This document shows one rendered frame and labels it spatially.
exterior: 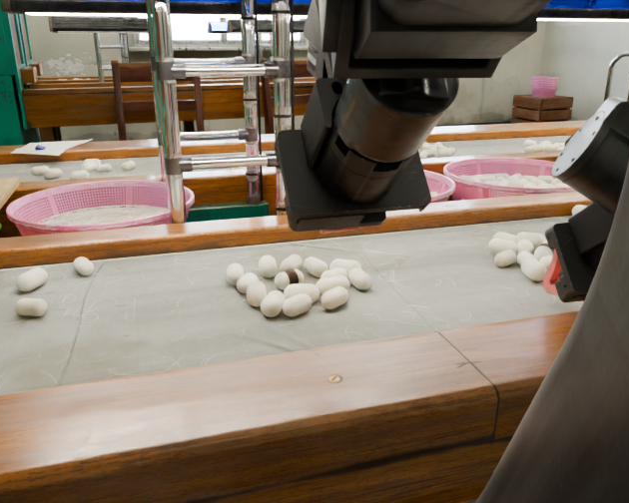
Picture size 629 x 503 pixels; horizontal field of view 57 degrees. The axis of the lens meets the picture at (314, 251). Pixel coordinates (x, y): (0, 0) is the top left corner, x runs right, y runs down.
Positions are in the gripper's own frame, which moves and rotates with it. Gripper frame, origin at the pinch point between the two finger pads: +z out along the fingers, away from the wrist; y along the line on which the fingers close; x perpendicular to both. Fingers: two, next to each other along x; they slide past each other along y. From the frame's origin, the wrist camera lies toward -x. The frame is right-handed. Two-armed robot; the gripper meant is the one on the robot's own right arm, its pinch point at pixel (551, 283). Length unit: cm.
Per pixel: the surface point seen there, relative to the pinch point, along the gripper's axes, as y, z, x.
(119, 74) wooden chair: 47, 193, -173
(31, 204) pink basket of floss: 56, 39, -32
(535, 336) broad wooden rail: 9.2, -7.9, 6.1
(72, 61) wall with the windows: 90, 389, -335
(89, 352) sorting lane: 45.1, 3.2, 0.2
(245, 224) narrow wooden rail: 26.8, 21.3, -18.3
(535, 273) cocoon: -1.6, 4.1, -2.3
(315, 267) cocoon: 21.5, 10.2, -7.6
